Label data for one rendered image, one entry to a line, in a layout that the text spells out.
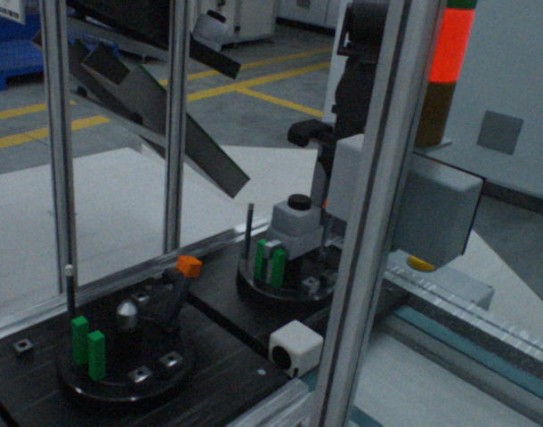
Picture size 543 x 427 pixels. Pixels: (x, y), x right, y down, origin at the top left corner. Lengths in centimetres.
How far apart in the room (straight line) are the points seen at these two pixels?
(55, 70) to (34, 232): 48
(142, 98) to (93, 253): 34
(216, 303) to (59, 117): 29
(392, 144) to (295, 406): 31
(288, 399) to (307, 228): 22
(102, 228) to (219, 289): 41
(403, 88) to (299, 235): 34
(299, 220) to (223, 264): 15
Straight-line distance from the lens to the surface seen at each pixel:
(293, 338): 67
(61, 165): 73
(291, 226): 72
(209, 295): 75
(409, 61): 43
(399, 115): 43
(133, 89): 81
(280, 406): 63
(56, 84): 70
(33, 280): 99
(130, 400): 59
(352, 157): 50
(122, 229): 112
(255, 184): 134
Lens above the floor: 140
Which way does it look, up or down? 27 degrees down
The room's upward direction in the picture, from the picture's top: 7 degrees clockwise
